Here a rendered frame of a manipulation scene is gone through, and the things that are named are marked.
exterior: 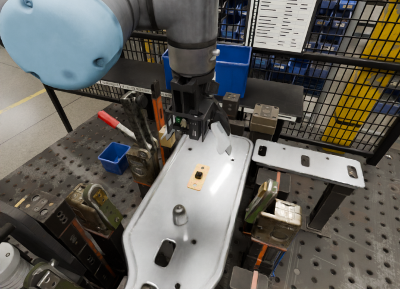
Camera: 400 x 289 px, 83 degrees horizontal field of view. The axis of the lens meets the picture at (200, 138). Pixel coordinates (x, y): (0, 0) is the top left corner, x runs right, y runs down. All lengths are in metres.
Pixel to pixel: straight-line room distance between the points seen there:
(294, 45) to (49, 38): 0.84
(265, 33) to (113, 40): 0.77
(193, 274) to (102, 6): 0.44
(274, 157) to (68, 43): 0.59
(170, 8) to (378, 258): 0.93
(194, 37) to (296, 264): 0.74
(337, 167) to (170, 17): 0.58
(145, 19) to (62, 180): 0.92
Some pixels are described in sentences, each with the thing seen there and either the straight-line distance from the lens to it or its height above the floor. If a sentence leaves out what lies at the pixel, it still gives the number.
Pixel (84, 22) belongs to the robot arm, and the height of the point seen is 1.43.
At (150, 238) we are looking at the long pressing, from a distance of 0.53.
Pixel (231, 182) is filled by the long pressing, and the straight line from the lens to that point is 0.60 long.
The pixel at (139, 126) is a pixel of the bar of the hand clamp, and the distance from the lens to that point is 0.55.
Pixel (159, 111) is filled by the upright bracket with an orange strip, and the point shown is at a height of 1.11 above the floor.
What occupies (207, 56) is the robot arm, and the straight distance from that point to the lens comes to 0.35.
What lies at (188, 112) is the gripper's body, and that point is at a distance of 0.38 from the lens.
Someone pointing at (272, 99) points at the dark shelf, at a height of 1.03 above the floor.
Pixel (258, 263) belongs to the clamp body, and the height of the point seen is 0.81.
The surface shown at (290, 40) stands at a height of 1.19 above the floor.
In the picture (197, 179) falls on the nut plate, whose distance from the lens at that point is 0.60.
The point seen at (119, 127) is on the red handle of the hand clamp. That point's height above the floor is 1.12.
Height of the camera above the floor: 1.47
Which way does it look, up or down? 42 degrees down
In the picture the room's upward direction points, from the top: straight up
